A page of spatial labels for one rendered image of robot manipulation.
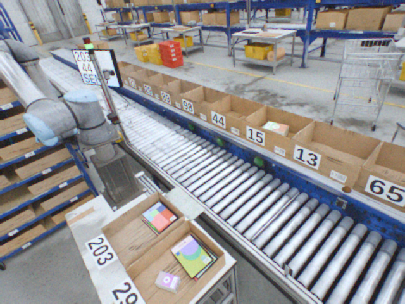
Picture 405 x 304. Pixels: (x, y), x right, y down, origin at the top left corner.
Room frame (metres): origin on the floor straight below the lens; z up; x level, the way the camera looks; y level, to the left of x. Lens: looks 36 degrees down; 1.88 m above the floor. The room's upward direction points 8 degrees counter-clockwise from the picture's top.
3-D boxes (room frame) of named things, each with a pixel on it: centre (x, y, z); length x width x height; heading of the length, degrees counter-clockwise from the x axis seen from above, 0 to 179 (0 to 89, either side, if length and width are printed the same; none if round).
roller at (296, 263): (0.66, -0.50, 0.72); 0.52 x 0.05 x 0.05; 126
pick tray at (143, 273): (0.58, 0.21, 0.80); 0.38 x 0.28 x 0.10; 128
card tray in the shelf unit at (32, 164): (1.78, 1.47, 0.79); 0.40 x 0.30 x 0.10; 128
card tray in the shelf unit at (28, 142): (1.78, 1.47, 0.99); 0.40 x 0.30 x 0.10; 123
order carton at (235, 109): (1.70, -0.30, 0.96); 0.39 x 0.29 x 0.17; 36
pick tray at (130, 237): (0.83, 0.40, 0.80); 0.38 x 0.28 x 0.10; 128
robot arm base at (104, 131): (1.20, 0.62, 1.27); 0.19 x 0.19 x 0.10
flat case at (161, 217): (0.91, 0.32, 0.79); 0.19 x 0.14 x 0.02; 40
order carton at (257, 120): (1.38, -0.53, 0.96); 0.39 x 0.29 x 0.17; 36
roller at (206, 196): (1.18, -0.11, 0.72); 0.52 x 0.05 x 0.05; 126
